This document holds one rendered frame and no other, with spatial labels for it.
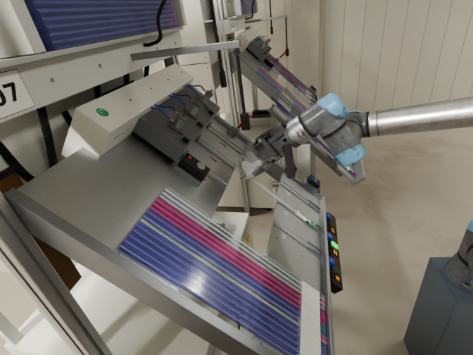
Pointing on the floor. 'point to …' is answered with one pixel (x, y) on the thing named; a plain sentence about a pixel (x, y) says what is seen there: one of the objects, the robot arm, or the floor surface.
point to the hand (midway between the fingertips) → (247, 174)
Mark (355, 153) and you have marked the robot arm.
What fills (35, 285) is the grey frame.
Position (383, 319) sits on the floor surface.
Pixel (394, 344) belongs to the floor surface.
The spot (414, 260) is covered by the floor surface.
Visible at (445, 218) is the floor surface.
